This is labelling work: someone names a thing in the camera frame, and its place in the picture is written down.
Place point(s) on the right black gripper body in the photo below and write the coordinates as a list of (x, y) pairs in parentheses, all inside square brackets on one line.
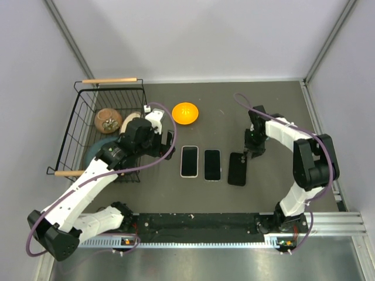
[(254, 143)]

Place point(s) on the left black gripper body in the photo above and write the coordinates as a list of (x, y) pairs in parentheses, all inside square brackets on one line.
[(153, 146)]

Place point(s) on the black phone case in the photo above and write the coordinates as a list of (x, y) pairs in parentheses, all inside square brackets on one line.
[(237, 169)]

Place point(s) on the beige phone case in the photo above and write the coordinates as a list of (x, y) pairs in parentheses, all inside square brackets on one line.
[(189, 176)]

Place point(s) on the clear transparent phone case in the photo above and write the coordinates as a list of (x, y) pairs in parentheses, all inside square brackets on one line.
[(212, 180)]

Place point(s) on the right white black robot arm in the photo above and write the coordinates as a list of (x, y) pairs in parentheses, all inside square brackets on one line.
[(314, 165)]

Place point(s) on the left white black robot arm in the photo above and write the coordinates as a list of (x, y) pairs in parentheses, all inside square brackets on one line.
[(61, 227)]

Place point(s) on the beige oval plate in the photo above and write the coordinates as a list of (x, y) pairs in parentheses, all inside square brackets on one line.
[(128, 119)]

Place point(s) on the brown ceramic vase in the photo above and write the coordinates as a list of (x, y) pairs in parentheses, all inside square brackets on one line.
[(107, 120)]

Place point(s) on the orange bowl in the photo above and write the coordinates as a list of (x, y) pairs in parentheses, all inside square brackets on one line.
[(185, 113)]

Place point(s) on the blue grey ceramic bowl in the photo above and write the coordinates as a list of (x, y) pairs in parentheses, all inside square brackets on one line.
[(95, 152)]

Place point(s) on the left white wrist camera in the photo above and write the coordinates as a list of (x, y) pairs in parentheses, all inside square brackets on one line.
[(155, 117)]

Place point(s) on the black wire basket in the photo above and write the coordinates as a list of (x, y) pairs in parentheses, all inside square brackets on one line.
[(123, 95)]

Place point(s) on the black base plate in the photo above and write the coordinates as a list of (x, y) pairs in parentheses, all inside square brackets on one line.
[(205, 225)]

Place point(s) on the grey cable duct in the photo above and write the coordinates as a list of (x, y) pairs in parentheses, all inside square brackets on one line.
[(127, 242)]

